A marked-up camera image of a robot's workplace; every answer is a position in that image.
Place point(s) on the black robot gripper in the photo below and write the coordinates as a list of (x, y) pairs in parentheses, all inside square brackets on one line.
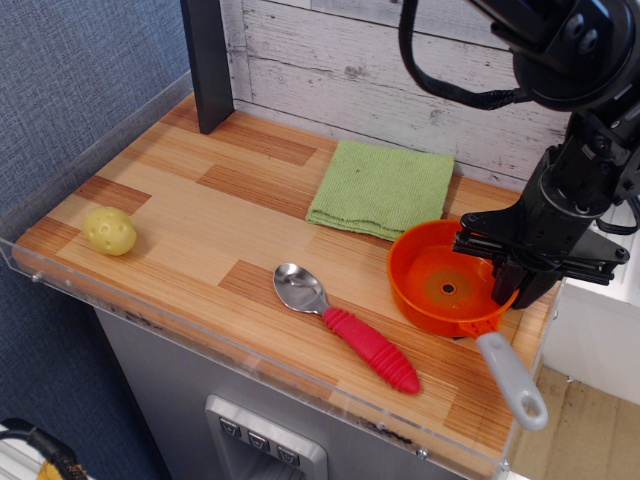
[(545, 236)]

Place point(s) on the orange pan with grey handle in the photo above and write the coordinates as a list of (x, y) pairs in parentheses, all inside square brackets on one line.
[(449, 294)]

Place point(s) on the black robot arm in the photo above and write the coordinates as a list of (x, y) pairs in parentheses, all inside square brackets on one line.
[(581, 57)]

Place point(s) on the white ribbed toy sink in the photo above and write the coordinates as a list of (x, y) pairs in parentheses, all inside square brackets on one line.
[(625, 284)]

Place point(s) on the green folded cloth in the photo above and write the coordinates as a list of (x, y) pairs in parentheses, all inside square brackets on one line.
[(381, 191)]

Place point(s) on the clear acrylic table guard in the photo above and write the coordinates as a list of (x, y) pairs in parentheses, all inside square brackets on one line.
[(215, 215)]

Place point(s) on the silver dispenser button panel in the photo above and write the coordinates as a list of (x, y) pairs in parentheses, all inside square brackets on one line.
[(252, 447)]

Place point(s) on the grey toy kitchen cabinet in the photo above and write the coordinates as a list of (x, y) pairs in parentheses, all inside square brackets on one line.
[(171, 382)]

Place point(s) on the yellow toy potato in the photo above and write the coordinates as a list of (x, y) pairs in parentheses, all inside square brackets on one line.
[(109, 230)]

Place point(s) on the yellow object at bottom left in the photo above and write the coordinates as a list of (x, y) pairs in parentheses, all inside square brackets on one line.
[(61, 470)]

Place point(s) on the metal spoon with red handle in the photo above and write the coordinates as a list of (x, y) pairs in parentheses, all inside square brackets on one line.
[(300, 291)]

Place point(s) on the black left upright post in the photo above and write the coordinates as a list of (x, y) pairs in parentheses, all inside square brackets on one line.
[(206, 45)]

